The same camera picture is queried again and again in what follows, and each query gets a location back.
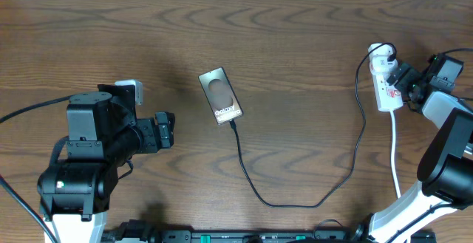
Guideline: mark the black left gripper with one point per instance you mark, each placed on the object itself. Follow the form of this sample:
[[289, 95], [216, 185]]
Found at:
[[151, 142]]

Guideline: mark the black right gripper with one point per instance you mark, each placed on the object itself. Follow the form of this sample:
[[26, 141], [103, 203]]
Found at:
[[402, 82]]

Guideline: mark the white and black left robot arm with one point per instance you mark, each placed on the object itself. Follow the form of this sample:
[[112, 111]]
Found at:
[[104, 134]]

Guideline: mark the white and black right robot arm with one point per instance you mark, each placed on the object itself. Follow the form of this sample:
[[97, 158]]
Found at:
[[444, 175]]

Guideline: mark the white USB charger adapter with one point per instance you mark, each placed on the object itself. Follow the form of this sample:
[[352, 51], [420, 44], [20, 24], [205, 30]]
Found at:
[[380, 65]]

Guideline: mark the white power strip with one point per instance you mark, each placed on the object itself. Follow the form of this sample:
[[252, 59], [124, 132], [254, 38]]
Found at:
[[388, 98]]

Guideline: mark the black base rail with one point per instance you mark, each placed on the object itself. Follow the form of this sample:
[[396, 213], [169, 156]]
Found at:
[[140, 232]]

